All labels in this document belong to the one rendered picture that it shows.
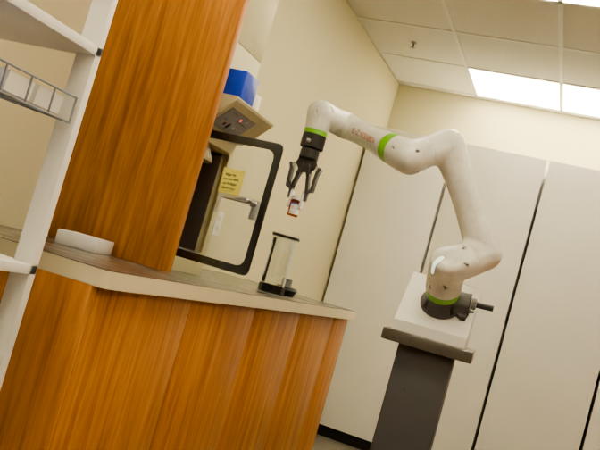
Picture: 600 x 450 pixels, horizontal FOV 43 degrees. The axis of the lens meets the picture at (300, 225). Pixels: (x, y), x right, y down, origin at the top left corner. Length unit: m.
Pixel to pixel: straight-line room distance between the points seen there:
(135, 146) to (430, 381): 1.30
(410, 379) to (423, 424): 0.16
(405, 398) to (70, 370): 1.44
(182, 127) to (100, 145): 0.28
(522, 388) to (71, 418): 3.81
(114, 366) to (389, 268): 3.67
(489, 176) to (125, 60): 3.31
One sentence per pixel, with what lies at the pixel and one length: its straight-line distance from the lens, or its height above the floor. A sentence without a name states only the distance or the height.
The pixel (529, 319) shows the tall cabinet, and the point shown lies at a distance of 5.20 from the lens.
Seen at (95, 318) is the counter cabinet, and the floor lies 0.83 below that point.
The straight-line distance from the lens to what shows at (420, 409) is 2.82.
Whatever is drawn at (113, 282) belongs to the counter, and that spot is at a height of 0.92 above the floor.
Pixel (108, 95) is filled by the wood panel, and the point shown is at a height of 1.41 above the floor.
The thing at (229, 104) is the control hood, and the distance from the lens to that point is 2.40.
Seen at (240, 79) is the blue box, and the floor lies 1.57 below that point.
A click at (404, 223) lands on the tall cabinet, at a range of 5.35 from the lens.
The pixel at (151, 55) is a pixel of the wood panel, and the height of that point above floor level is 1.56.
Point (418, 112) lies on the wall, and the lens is 5.98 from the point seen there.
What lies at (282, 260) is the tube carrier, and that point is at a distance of 2.90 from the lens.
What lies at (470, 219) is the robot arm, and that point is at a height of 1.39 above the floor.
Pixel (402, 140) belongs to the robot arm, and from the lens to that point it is 2.73.
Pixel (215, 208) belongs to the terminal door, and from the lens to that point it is 2.32.
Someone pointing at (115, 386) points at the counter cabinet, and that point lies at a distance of 1.88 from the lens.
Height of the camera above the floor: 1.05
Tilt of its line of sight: 3 degrees up
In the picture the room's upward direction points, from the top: 16 degrees clockwise
